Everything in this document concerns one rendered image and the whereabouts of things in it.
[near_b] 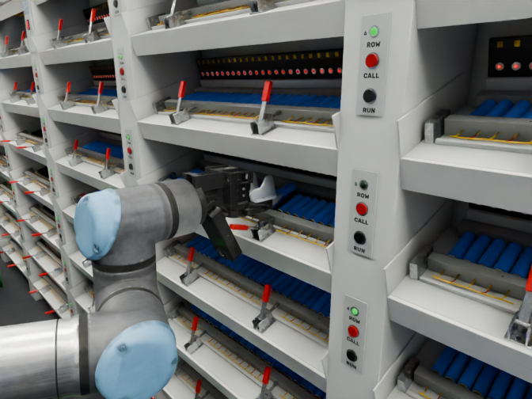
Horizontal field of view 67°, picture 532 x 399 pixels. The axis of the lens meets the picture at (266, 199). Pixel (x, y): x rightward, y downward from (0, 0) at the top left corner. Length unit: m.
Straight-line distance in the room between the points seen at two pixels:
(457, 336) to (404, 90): 0.31
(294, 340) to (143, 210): 0.40
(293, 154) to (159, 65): 0.54
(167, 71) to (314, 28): 0.56
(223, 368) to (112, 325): 0.59
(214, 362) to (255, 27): 0.77
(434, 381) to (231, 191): 0.43
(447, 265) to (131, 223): 0.44
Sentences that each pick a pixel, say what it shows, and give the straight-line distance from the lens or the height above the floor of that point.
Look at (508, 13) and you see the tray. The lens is 0.51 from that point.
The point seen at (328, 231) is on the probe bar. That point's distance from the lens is 0.70.
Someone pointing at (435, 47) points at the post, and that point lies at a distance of 0.59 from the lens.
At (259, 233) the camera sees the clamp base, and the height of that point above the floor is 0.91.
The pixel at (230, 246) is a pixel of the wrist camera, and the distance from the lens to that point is 0.72.
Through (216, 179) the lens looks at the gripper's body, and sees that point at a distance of 0.68.
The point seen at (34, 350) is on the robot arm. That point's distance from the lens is 0.51.
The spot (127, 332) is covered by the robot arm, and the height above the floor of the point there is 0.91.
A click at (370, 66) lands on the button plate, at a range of 0.55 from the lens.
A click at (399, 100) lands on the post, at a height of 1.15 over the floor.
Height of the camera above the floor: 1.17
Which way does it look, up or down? 16 degrees down
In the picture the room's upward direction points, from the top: straight up
